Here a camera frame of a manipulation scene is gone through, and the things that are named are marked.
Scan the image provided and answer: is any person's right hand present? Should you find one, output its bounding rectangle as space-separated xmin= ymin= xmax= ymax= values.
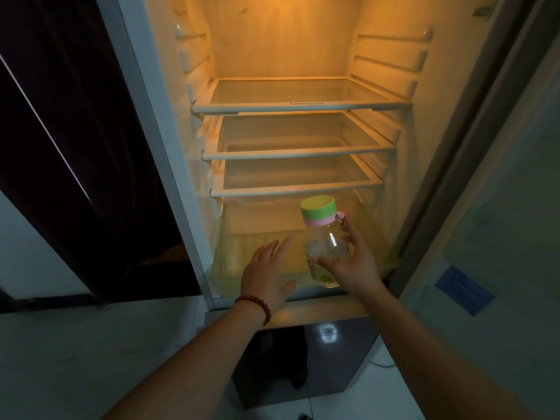
xmin=308 ymin=212 xmax=386 ymax=299

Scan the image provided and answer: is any person's left hand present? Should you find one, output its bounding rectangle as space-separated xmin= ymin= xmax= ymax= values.
xmin=240 ymin=236 xmax=298 ymax=312

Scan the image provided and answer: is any clear bottle with green lid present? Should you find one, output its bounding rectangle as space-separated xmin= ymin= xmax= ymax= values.
xmin=300 ymin=194 xmax=353 ymax=288

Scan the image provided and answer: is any person's left forearm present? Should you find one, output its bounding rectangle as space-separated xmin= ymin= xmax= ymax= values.
xmin=102 ymin=301 xmax=265 ymax=420

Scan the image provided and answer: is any person's right forearm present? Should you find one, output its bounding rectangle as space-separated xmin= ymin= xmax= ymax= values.
xmin=364 ymin=283 xmax=540 ymax=420

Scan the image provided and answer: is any clear crisper drawer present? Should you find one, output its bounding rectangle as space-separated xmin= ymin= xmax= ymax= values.
xmin=212 ymin=196 xmax=401 ymax=299

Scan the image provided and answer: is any glass refrigerator shelf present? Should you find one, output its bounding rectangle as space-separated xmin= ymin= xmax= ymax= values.
xmin=202 ymin=111 xmax=397 ymax=161
xmin=192 ymin=76 xmax=414 ymax=115
xmin=210 ymin=153 xmax=385 ymax=198

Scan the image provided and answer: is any glossy black freezer door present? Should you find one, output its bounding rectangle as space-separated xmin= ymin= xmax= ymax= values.
xmin=230 ymin=316 xmax=382 ymax=410

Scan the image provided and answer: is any blue rectangular sticker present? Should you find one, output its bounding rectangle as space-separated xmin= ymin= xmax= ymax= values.
xmin=435 ymin=265 xmax=495 ymax=317

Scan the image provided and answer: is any white open refrigerator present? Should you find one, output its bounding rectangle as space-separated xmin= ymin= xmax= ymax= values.
xmin=94 ymin=0 xmax=540 ymax=410

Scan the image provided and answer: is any white refrigerator door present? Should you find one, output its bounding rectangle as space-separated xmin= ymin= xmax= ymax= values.
xmin=393 ymin=0 xmax=560 ymax=420

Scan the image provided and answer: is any red-brown bead bracelet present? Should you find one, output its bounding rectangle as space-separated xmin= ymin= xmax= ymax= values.
xmin=234 ymin=295 xmax=272 ymax=327

